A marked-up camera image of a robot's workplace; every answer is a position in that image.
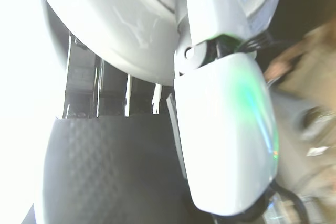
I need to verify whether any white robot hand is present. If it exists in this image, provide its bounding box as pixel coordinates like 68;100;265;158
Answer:
34;0;286;224

